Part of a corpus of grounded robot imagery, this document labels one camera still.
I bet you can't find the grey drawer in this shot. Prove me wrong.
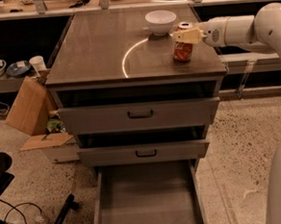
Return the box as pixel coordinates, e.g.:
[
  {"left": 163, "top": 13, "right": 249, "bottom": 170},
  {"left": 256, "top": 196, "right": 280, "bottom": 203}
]
[
  {"left": 94, "top": 161, "right": 207, "bottom": 224},
  {"left": 78, "top": 139, "right": 209, "bottom": 166},
  {"left": 59, "top": 97, "right": 219, "bottom": 135}
]

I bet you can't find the green snack bag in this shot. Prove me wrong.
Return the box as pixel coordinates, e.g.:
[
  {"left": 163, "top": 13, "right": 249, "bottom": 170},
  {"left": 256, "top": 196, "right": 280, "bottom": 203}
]
[{"left": 46, "top": 118, "right": 65, "bottom": 134}]

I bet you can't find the grey drawer cabinet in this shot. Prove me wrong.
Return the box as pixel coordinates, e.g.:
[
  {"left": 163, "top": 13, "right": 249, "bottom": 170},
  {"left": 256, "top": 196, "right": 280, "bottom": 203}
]
[{"left": 40, "top": 0, "right": 239, "bottom": 224}]

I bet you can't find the white ceramic bowl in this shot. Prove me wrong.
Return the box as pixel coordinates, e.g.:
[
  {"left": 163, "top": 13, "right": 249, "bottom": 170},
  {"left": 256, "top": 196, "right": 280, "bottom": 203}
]
[{"left": 144, "top": 10, "right": 176, "bottom": 36}]

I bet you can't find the brown cardboard box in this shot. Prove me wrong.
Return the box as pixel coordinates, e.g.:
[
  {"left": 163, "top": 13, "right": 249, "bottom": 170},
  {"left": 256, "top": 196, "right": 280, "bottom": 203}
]
[{"left": 5, "top": 77, "right": 57, "bottom": 136}]

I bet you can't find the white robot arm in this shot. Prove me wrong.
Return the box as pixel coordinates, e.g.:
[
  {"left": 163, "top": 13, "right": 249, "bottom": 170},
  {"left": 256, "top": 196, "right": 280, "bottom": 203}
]
[{"left": 172, "top": 2, "right": 281, "bottom": 224}]

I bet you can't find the dark blue bowl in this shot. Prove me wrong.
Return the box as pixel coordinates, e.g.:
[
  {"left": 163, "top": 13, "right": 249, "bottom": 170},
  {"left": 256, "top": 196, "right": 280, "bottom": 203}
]
[{"left": 6, "top": 61, "right": 31, "bottom": 78}]

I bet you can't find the grey bottom drawer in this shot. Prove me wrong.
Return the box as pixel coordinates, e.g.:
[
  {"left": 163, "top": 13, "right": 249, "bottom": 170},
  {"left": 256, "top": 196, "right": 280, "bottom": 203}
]
[{"left": 94, "top": 161, "right": 207, "bottom": 224}]

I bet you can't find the red coke can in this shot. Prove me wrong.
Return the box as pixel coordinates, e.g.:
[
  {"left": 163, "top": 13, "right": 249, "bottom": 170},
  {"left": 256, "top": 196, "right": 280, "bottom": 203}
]
[{"left": 173, "top": 21, "right": 193, "bottom": 62}]

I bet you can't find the white cardboard box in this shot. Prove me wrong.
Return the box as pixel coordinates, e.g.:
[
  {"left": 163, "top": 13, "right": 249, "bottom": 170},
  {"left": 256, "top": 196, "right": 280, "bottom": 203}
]
[{"left": 19, "top": 133, "right": 79, "bottom": 163}]

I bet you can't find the white paper cup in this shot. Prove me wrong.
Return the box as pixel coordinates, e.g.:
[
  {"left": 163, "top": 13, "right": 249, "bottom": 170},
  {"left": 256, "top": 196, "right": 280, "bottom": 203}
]
[{"left": 29, "top": 56, "right": 47, "bottom": 72}]

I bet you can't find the black cable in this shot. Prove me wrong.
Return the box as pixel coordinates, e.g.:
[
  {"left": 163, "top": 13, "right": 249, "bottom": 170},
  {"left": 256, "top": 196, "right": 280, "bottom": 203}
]
[{"left": 0, "top": 195, "right": 46, "bottom": 224}]

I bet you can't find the grey top drawer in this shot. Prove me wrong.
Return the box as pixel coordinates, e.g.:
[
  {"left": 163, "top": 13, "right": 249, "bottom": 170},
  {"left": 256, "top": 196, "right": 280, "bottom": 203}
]
[{"left": 59, "top": 97, "right": 219, "bottom": 135}]

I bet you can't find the grey middle drawer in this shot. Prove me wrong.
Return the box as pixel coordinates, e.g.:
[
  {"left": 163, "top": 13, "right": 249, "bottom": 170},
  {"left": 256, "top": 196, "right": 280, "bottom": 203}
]
[{"left": 78, "top": 139, "right": 209, "bottom": 166}]

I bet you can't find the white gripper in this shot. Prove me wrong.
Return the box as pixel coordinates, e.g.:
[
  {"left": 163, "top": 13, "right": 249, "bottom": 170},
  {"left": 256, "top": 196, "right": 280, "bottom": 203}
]
[{"left": 172, "top": 16, "right": 229, "bottom": 47}]

